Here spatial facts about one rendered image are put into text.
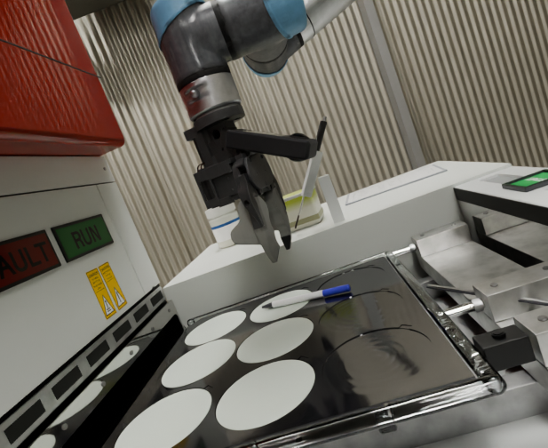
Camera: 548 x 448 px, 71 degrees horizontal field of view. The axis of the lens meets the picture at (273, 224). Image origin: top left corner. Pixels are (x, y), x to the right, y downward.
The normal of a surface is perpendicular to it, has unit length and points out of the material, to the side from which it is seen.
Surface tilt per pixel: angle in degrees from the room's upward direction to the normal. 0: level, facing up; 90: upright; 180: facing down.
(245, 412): 0
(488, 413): 90
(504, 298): 90
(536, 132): 90
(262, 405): 0
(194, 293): 90
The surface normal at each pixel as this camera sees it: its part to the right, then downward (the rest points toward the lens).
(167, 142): 0.06, 0.11
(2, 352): 0.93, -0.34
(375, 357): -0.36, -0.92
